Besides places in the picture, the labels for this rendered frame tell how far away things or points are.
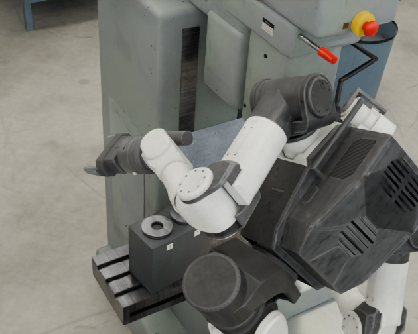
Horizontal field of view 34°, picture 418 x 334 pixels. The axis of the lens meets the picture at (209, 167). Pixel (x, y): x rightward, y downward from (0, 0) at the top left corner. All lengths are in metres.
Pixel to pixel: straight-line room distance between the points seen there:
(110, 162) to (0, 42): 3.81
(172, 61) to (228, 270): 1.07
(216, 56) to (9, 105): 2.70
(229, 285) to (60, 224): 2.47
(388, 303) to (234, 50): 0.81
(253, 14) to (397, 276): 0.77
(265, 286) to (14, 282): 2.22
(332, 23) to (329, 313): 1.05
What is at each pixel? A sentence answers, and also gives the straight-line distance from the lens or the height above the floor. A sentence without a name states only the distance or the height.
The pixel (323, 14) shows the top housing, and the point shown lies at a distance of 1.64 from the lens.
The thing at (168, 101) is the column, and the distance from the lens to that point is 2.29.
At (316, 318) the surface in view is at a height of 0.74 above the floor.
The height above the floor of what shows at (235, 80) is 1.45.
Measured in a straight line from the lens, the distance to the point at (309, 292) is 2.26.
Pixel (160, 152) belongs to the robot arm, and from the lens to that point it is 1.43.
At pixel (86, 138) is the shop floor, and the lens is 4.26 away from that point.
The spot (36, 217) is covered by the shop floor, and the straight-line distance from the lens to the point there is 3.73.
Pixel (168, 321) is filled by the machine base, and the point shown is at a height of 0.20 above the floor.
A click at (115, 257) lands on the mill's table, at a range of 2.16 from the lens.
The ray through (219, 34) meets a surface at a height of 1.55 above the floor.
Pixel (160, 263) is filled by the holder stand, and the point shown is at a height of 1.05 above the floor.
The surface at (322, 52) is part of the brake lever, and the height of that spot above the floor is 1.71.
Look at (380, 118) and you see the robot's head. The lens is 1.58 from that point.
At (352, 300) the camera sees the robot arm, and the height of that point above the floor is 1.16.
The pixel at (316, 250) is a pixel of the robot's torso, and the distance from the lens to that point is 1.35.
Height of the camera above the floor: 2.48
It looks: 38 degrees down
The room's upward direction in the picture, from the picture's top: 4 degrees clockwise
